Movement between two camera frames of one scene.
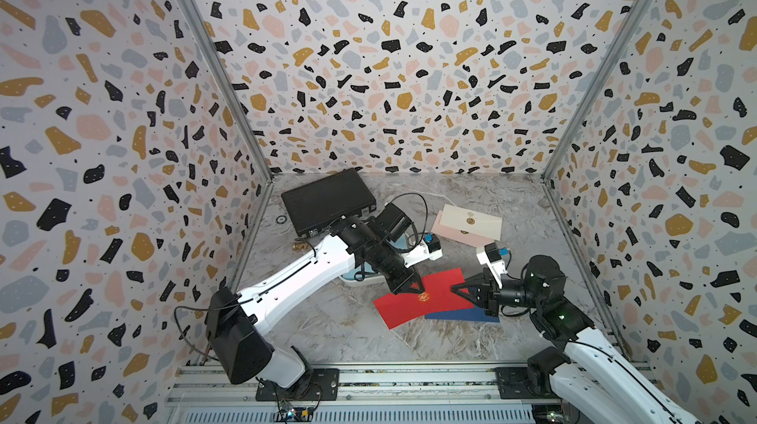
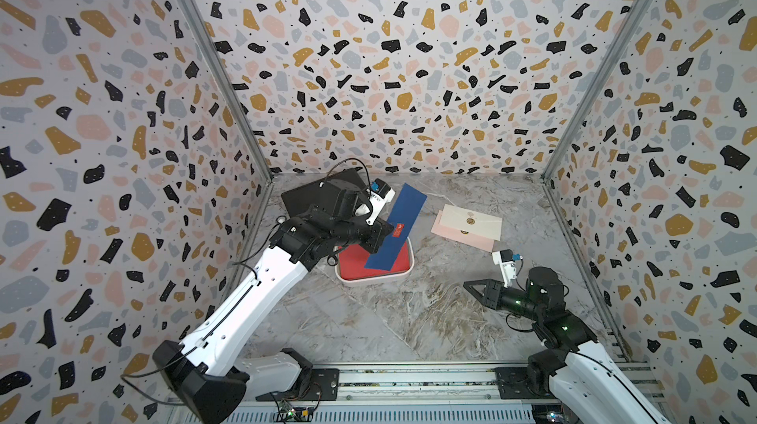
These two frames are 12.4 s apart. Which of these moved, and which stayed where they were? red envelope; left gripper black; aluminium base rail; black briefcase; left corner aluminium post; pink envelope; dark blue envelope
Moved: dark blue envelope; left gripper black; red envelope
Stayed: aluminium base rail; black briefcase; left corner aluminium post; pink envelope
